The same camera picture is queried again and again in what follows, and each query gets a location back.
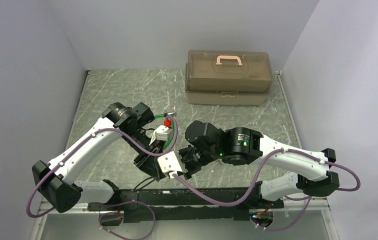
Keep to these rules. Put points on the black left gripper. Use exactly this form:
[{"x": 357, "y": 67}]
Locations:
[{"x": 149, "y": 164}]

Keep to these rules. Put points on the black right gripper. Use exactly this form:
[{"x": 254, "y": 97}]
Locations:
[{"x": 190, "y": 171}]

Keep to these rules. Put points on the black cable padlock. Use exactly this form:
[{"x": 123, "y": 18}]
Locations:
[{"x": 144, "y": 183}]

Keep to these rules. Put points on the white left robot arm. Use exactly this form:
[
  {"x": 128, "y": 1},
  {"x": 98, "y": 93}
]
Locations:
[{"x": 57, "y": 180}]

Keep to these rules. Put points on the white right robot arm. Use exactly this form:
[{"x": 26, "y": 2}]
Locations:
[{"x": 309, "y": 171}]

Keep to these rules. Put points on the brown plastic toolbox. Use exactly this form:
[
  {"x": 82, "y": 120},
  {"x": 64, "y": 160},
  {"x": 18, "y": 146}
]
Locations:
[{"x": 232, "y": 78}]

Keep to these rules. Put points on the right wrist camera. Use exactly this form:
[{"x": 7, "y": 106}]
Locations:
[{"x": 171, "y": 164}]

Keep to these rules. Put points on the green cable lock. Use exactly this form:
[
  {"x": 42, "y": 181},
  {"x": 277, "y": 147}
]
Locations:
[{"x": 168, "y": 122}]

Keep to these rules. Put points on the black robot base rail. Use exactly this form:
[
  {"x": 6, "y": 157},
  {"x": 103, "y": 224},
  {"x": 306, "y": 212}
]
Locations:
[{"x": 179, "y": 204}]

